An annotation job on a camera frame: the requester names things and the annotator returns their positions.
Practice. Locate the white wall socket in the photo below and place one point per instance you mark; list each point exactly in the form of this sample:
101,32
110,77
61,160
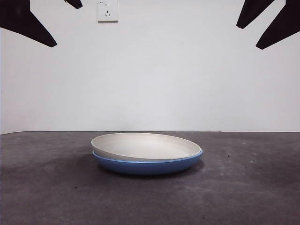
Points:
107,11

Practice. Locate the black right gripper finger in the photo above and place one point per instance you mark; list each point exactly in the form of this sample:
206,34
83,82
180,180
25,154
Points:
283,25
253,11

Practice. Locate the blue round plate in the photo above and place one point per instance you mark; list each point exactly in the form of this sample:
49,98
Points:
147,167

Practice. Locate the white round plate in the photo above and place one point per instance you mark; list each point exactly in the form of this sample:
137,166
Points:
145,146

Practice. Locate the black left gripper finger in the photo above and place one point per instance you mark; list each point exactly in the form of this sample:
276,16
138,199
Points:
21,18
75,3

